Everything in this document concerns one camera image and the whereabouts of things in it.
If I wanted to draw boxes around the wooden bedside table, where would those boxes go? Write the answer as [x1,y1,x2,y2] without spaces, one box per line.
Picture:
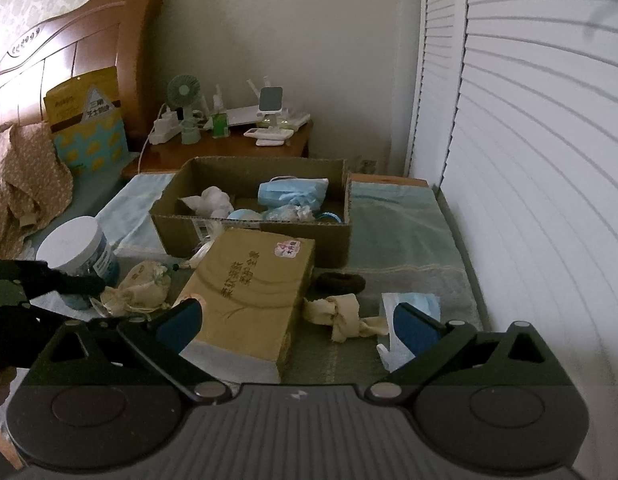
[122,117,314,181]

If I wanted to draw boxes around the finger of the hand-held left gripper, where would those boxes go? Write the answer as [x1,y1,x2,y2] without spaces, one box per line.
[0,259,106,303]
[0,302,90,333]

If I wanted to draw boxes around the brown dotted cloth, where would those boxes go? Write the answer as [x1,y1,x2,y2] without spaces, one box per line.
[0,122,75,261]

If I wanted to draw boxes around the small green desk fan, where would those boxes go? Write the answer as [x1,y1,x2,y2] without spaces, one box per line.
[167,74,202,145]

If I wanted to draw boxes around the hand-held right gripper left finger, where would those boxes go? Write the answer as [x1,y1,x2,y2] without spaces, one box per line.
[39,298,227,403]

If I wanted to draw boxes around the white power strip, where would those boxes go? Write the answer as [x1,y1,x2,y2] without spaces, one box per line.
[149,105,185,145]

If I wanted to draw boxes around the white power cable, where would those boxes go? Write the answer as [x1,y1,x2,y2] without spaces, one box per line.
[136,137,155,176]

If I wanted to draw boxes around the white louvered door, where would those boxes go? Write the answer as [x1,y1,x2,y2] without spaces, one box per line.
[404,0,470,186]
[439,0,618,461]

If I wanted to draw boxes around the teal bed sheet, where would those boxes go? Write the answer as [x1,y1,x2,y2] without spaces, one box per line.
[0,152,140,281]

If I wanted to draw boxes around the plastic jar with white lid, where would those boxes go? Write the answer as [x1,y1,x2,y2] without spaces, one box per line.
[36,216,121,311]

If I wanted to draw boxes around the white flat device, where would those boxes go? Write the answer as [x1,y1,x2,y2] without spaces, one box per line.
[278,110,310,132]

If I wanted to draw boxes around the dark hair scrunchie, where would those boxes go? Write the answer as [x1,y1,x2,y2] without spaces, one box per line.
[314,272,365,295]

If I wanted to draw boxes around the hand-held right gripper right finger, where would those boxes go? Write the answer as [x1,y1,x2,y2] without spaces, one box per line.
[365,302,554,403]

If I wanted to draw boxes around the blue face mask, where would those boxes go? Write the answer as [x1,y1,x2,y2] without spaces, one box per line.
[376,291,442,373]

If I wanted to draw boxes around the blue face masks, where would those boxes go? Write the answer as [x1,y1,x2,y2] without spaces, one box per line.
[258,176,330,208]

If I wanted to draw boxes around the beige drawstring pouch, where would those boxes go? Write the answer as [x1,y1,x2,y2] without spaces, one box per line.
[100,259,172,313]

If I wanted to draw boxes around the white cloth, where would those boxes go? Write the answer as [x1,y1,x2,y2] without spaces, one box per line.
[179,186,235,218]

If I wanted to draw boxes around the kraft tissue box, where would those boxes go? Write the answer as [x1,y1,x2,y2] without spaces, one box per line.
[176,227,317,386]

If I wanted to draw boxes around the cream item in clear bag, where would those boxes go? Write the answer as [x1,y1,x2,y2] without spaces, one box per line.
[189,232,225,268]

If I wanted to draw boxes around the white router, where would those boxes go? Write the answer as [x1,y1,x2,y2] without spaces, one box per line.
[224,76,270,128]

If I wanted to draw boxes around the green bottle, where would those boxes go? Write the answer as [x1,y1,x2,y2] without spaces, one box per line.
[211,85,230,138]

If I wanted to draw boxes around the yellow snack bag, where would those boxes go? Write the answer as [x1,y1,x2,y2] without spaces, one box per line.
[43,66,130,176]

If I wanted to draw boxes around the white remote control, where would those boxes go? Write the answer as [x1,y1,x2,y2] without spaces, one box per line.
[243,127,294,147]

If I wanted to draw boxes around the beige knotted cloth strip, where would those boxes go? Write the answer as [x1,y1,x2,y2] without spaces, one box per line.
[303,294,392,343]

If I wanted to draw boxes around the wooden bed headboard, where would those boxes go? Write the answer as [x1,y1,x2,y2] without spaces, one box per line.
[0,0,165,151]

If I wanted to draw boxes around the phone on white stand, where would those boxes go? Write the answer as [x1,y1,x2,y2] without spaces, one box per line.
[256,86,285,128]

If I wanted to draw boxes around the cardboard box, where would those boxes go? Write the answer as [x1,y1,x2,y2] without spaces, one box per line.
[149,156,354,268]

